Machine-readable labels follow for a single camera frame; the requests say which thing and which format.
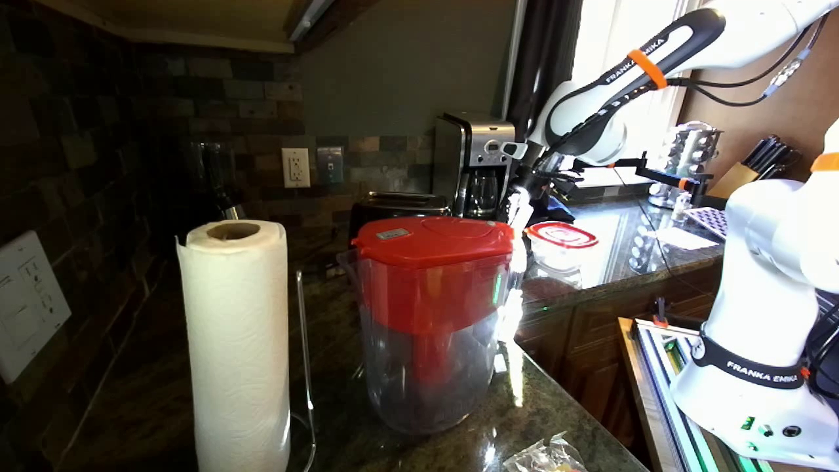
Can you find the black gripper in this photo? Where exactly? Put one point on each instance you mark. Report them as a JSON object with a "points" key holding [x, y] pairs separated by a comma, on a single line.
{"points": [[543, 179]]}

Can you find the black chrome toaster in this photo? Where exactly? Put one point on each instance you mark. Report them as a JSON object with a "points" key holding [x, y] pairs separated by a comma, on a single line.
{"points": [[394, 214]]}

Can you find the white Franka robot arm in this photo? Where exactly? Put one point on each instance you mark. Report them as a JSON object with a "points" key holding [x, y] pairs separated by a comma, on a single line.
{"points": [[761, 264]]}

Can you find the black steel coffee maker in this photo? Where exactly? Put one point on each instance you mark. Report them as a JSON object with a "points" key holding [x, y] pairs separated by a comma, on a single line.
{"points": [[476, 167]]}

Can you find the red rimmed bowl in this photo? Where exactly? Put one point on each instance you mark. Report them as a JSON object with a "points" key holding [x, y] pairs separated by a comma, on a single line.
{"points": [[558, 250]]}

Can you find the black clamp bar orange tip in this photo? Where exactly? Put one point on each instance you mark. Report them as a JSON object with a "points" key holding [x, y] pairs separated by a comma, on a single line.
{"points": [[664, 173]]}

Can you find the dark window curtain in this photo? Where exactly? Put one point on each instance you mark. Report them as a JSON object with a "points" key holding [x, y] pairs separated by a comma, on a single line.
{"points": [[545, 54]]}

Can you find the clear pitcher red lid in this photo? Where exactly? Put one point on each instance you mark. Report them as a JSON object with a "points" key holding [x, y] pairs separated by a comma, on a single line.
{"points": [[427, 289]]}

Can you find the wooden lower cabinet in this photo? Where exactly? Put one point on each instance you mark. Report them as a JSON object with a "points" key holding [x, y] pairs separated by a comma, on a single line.
{"points": [[594, 350]]}

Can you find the wooden cabinet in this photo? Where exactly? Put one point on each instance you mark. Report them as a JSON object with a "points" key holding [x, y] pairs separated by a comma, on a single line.
{"points": [[174, 16], [594, 350]]}

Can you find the wooden knife block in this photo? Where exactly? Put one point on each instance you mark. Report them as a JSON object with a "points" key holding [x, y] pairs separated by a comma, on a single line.
{"points": [[734, 179]]}

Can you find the clear plastic bag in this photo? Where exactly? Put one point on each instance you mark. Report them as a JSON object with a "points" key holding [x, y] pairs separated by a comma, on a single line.
{"points": [[545, 454]]}

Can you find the metal paper towel holder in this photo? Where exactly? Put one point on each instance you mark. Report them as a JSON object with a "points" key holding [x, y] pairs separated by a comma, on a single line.
{"points": [[305, 368]]}

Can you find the white paper towel roll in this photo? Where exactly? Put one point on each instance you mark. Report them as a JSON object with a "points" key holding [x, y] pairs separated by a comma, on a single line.
{"points": [[236, 350]]}

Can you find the wooden upper cabinet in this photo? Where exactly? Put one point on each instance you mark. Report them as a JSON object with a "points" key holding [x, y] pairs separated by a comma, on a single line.
{"points": [[174, 16]]}

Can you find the grey wall switch plate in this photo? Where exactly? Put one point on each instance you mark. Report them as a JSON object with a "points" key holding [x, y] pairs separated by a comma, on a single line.
{"points": [[330, 167]]}

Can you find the white robot stand frame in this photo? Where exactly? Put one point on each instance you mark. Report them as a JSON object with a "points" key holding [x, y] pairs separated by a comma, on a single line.
{"points": [[664, 395]]}

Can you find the white wall outlet plate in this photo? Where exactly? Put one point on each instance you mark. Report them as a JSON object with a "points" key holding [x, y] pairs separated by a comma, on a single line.
{"points": [[297, 167]]}

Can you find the white wall sheet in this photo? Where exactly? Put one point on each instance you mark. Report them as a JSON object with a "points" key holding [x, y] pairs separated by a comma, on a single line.
{"points": [[30, 305]]}

